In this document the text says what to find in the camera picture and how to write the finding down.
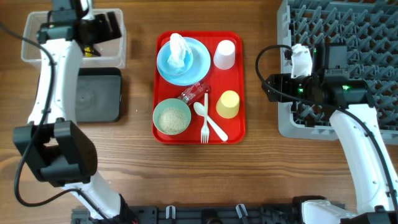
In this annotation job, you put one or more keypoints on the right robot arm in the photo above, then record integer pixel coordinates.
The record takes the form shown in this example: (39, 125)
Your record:
(321, 77)

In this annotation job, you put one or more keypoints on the black plastic tray bin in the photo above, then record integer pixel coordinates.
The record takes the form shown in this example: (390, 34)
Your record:
(98, 95)

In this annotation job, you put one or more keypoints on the white rice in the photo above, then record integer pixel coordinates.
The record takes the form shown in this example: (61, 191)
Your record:
(172, 121)

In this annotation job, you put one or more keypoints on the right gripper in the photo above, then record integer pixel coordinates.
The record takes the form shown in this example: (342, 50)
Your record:
(281, 81)

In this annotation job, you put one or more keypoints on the yellow plastic cup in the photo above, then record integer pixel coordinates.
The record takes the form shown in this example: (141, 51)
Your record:
(228, 104)

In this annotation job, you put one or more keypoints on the white tissue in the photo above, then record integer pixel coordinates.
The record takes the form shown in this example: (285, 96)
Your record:
(180, 51)

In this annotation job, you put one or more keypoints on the white plastic fork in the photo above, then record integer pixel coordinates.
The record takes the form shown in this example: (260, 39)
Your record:
(205, 132)

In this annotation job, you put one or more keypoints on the red clear plastic wrapper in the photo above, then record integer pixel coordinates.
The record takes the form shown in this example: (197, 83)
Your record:
(194, 93)

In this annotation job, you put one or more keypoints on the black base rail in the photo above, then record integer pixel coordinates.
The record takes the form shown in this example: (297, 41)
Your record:
(278, 213)

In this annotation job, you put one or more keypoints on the yellow candy wrapper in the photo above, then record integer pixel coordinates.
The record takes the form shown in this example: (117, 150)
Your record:
(88, 52)

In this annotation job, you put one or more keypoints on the light blue small bowl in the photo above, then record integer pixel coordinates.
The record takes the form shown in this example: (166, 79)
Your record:
(186, 67)

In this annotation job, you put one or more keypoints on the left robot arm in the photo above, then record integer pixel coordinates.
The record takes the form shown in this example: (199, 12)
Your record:
(51, 144)

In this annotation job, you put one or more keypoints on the grey dishwasher rack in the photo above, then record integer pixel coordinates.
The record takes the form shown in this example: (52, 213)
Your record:
(369, 30)

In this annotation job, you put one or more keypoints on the white plastic spoon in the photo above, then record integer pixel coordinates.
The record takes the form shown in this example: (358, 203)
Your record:
(200, 110)

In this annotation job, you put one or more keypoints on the clear plastic waste bin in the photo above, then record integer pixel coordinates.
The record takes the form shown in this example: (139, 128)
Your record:
(113, 52)

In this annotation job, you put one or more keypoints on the mint green bowl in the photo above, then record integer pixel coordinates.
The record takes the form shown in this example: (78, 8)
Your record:
(170, 103)

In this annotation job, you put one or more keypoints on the pale pink plastic cup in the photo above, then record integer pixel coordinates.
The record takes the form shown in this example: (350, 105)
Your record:
(224, 57)

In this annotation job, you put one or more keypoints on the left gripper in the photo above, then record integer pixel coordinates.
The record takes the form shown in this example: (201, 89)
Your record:
(102, 23)

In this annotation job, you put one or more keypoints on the red serving tray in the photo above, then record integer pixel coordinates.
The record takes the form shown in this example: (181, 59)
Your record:
(219, 82)

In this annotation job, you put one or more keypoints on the light blue plate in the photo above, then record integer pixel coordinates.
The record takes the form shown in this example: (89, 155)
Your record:
(197, 71)

